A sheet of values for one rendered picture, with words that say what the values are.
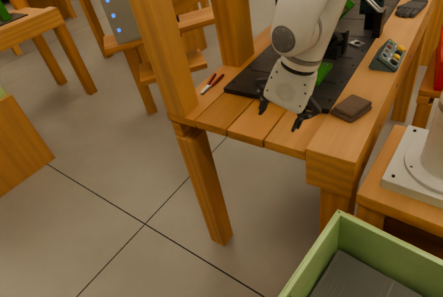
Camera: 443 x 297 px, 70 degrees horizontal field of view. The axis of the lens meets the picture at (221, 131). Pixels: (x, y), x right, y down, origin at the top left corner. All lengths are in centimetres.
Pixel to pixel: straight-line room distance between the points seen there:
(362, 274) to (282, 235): 107
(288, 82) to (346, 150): 31
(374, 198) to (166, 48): 73
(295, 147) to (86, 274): 143
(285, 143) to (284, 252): 89
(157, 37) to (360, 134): 67
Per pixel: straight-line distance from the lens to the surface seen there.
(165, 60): 106
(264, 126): 104
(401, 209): 88
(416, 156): 96
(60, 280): 209
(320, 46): 65
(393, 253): 72
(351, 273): 77
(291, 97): 71
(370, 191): 90
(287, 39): 57
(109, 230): 213
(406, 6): 180
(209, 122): 111
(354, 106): 104
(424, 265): 71
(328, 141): 95
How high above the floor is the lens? 153
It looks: 38 degrees down
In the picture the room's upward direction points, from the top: 13 degrees counter-clockwise
